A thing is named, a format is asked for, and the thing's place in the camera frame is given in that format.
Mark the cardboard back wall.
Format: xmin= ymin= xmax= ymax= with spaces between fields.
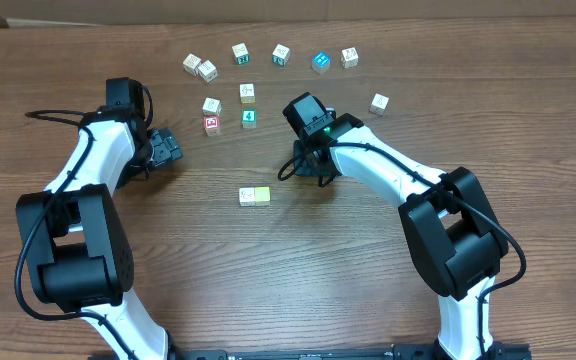
xmin=0 ymin=0 xmax=576 ymax=28

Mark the plain wooden block far left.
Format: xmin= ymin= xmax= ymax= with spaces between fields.
xmin=183 ymin=53 xmax=202 ymax=76

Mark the plain wooden block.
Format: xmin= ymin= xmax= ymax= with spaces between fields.
xmin=232 ymin=43 xmax=250 ymax=65
xmin=197 ymin=60 xmax=218 ymax=83
xmin=183 ymin=53 xmax=202 ymax=76
xmin=341 ymin=47 xmax=359 ymax=68

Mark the plain block above red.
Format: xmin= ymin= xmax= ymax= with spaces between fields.
xmin=202 ymin=97 xmax=222 ymax=116

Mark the plain wooden block top right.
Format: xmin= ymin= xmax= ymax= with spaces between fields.
xmin=341 ymin=47 xmax=359 ymax=68

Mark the red top wooden block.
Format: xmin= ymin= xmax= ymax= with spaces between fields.
xmin=204 ymin=115 xmax=221 ymax=136

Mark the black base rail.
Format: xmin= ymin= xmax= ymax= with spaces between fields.
xmin=167 ymin=342 xmax=533 ymax=360

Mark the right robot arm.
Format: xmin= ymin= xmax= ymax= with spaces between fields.
xmin=278 ymin=93 xmax=509 ymax=359

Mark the yellow sided wooden block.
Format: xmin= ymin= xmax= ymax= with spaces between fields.
xmin=239 ymin=83 xmax=256 ymax=104

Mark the green L wooden block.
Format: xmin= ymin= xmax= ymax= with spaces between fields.
xmin=239 ymin=187 xmax=255 ymax=207

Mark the plain block far right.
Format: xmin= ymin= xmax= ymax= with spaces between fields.
xmin=369 ymin=93 xmax=389 ymax=116

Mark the green top wooden block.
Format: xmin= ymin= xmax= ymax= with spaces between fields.
xmin=242 ymin=109 xmax=257 ymax=129

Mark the blue top wooden block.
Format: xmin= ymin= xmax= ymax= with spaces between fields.
xmin=312 ymin=52 xmax=331 ymax=74

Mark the teal sided wooden block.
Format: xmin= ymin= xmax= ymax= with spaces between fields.
xmin=272 ymin=44 xmax=290 ymax=67

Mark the yellow top wooden block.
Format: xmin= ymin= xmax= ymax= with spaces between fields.
xmin=254 ymin=186 xmax=271 ymax=206

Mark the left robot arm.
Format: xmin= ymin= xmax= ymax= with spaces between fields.
xmin=14 ymin=77 xmax=182 ymax=359

